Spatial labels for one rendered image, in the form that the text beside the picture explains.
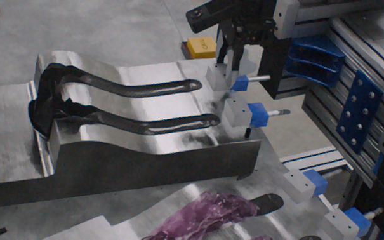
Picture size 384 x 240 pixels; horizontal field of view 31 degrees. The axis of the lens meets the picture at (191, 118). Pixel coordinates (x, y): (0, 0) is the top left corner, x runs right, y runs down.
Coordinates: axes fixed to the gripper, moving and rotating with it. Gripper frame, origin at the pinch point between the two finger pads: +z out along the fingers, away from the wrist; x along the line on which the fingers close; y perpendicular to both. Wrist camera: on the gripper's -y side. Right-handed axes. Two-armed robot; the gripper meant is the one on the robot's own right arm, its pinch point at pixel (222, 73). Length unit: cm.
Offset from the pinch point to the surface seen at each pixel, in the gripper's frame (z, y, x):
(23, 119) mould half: 5.1, -39.3, -2.3
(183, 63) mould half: 2.1, -5.8, 7.0
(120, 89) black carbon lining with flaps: 2.5, -20.4, 0.8
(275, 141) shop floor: 91, 63, 70
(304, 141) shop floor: 91, 74, 68
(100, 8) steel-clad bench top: 11.2, -15.1, 43.6
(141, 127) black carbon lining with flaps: 3.0, -19.0, -10.3
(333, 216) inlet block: 3.1, 7.6, -36.9
